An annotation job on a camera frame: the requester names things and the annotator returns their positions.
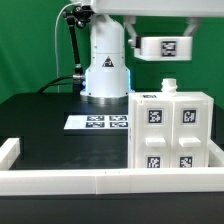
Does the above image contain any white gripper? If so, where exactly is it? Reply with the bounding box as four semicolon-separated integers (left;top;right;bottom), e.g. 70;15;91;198
91;0;224;48

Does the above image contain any white small panel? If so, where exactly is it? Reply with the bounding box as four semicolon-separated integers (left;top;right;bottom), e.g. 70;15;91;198
170;97;213;168
134;99;172;168

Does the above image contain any black base cable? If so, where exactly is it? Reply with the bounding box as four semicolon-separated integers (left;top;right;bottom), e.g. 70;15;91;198
37;75;75;94

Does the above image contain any white small tagged box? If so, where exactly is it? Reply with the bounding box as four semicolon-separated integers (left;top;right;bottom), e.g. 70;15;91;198
134;36;193;61

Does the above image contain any white U-shaped frame fence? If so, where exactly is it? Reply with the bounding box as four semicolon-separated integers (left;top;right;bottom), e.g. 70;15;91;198
0;138;224;196

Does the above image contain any white cabinet box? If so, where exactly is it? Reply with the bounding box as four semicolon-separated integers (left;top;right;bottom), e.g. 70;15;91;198
128;78;214;168

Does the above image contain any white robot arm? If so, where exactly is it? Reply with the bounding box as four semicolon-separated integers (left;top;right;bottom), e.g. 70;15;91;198
70;0;224;103

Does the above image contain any white thin cable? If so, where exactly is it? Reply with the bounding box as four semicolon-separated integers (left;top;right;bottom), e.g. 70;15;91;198
54;2;83;94

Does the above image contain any white flat tagged panel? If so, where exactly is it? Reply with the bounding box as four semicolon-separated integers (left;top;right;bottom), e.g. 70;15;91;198
64;115;128;130

